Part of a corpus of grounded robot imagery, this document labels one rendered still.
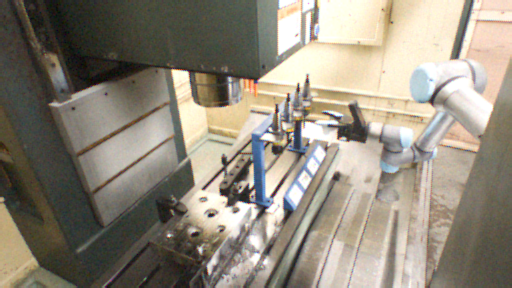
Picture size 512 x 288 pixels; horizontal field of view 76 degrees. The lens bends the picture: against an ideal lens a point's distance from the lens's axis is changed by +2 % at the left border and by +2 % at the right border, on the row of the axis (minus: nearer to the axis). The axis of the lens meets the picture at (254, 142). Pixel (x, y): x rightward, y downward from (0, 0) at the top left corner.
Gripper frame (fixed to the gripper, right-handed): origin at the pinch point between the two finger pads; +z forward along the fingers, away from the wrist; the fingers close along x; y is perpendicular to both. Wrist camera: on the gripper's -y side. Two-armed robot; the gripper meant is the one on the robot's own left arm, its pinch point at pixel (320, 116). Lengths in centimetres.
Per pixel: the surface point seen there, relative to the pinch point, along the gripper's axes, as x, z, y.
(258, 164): -29.1, 14.4, 10.3
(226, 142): 50, 80, 61
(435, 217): 102, -69, 117
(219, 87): -49, 16, -28
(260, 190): -29.1, 13.6, 22.8
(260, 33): -54, 1, -45
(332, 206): -2.2, -10.6, 43.7
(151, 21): -55, 31, -45
